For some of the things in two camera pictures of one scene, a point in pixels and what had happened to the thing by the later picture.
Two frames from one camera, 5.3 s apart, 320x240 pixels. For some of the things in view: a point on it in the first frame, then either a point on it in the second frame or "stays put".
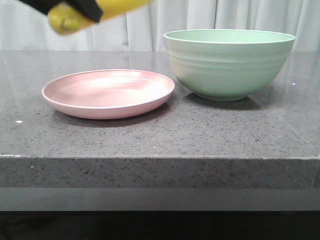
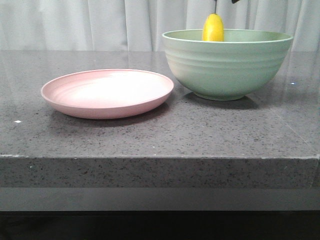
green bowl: x=227 y=65 stays put
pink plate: x=107 y=94 stays put
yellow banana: x=64 y=19 -> x=213 y=29
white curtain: x=25 y=28 stays put
